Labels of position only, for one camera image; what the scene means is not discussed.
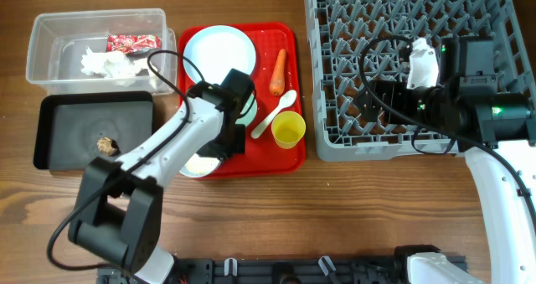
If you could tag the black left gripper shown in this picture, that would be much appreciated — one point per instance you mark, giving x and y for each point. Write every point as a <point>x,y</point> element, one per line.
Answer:
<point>239,146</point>

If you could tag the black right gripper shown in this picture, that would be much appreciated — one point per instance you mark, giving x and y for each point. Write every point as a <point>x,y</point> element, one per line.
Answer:
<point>386,101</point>

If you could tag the green bowl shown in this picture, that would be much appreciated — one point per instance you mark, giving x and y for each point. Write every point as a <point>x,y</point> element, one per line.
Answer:
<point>249,112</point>

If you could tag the white rice grains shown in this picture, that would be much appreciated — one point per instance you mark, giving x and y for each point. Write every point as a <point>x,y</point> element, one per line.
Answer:
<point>202,165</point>

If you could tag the light blue small bowl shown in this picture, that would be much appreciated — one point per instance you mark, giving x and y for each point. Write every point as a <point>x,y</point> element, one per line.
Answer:
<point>186,173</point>

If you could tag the yellow plastic cup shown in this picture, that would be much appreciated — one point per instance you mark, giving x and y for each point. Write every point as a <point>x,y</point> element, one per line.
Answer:
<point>288,128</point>

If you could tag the white plastic spoon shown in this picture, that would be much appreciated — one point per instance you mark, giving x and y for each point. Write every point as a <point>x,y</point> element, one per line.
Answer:
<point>285,101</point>

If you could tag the brown mushroom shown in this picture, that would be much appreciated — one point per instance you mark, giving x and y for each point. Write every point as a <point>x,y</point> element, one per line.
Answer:
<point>107,146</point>

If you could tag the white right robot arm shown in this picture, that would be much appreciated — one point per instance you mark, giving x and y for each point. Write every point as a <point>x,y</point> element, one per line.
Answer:
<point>453,91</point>

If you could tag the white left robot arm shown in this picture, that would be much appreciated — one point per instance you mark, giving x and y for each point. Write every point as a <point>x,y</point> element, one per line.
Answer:
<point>118,210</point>

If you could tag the grey dishwasher rack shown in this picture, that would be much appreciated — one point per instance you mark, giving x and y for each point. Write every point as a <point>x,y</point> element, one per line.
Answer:
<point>396,46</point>

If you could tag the clear plastic waste bin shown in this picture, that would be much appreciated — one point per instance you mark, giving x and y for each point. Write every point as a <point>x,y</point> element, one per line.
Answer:
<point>60,42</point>

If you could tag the black waste tray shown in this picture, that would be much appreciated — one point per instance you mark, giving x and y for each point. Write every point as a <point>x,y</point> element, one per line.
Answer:
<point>70,126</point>

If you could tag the orange carrot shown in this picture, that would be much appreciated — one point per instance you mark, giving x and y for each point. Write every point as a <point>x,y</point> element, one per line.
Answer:
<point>277,83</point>

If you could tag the red serving tray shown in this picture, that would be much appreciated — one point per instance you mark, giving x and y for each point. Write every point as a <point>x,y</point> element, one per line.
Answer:
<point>262,156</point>

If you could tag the light blue plate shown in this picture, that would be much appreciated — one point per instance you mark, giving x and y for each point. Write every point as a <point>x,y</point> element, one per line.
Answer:
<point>216,50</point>

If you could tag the crumpled white tissue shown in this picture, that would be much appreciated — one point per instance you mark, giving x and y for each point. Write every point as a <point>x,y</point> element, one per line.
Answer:
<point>113,65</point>

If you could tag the red snack wrapper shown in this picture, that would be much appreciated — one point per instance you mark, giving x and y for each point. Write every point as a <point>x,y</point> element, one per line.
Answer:
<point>132,44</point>

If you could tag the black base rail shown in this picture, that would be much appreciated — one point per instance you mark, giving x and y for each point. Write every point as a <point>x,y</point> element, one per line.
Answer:
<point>371,269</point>

